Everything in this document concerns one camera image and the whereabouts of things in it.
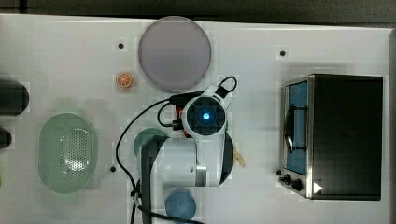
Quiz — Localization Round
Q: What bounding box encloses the peeled banana toy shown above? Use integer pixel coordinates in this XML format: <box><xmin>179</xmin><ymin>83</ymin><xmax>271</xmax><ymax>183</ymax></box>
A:
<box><xmin>233</xmin><ymin>147</ymin><xmax>246</xmax><ymax>168</ymax></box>

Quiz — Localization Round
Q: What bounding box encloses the steel toaster oven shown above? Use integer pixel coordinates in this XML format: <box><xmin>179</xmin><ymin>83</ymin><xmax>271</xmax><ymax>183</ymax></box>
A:
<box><xmin>276</xmin><ymin>74</ymin><xmax>383</xmax><ymax>201</ymax></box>

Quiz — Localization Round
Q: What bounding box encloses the green mug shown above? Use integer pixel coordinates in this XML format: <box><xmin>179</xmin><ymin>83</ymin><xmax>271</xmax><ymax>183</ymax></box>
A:
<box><xmin>134</xmin><ymin>128</ymin><xmax>167</xmax><ymax>156</ymax></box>

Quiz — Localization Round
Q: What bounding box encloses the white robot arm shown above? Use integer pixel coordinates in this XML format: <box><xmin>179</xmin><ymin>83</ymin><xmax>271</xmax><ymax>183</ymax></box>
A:
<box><xmin>138</xmin><ymin>85</ymin><xmax>233</xmax><ymax>224</ymax></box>

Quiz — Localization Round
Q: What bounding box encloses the grey round plate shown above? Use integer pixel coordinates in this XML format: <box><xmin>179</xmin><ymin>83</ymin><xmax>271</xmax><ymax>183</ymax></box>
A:
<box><xmin>138</xmin><ymin>16</ymin><xmax>211</xmax><ymax>91</ymax></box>

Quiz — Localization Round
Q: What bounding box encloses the green oval strainer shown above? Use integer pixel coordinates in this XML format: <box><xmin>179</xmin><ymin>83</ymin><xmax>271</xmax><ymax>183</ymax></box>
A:
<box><xmin>38</xmin><ymin>113</ymin><xmax>97</xmax><ymax>194</ymax></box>

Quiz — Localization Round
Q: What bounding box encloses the blue mug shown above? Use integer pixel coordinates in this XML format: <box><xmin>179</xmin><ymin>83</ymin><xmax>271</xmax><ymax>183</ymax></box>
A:
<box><xmin>165</xmin><ymin>190</ymin><xmax>197</xmax><ymax>220</ymax></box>

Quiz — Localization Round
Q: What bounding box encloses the orange slice toy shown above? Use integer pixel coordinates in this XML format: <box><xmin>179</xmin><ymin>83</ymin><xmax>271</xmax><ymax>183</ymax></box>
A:
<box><xmin>116</xmin><ymin>73</ymin><xmax>134</xmax><ymax>88</ymax></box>

